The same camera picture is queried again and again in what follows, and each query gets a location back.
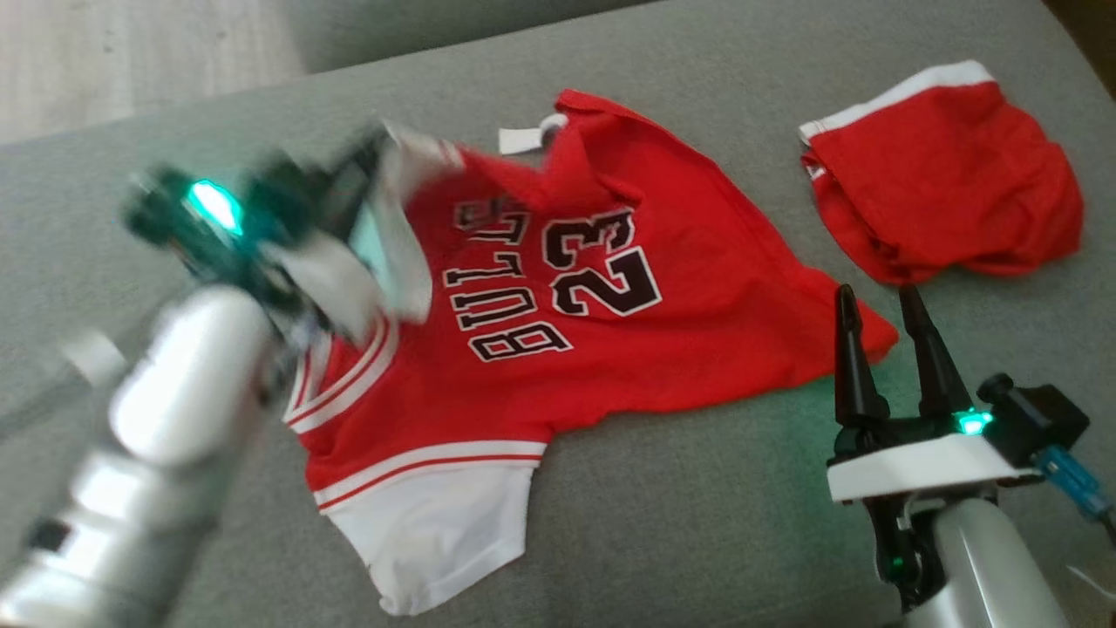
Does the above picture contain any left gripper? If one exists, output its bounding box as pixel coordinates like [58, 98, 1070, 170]
[187, 129, 432, 343]

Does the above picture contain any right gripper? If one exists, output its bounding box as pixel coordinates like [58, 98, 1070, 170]
[827, 284, 1043, 504]

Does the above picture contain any red shorts white waistband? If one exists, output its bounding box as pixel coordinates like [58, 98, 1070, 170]
[798, 59, 1086, 287]

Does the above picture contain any red Bulls basketball jersey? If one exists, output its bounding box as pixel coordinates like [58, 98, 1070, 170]
[283, 87, 901, 618]

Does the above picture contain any grey cushion with seam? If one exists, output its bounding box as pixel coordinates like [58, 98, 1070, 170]
[283, 0, 663, 75]

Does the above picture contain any right camera cable blue plug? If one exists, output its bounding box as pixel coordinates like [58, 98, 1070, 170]
[1033, 445, 1116, 546]

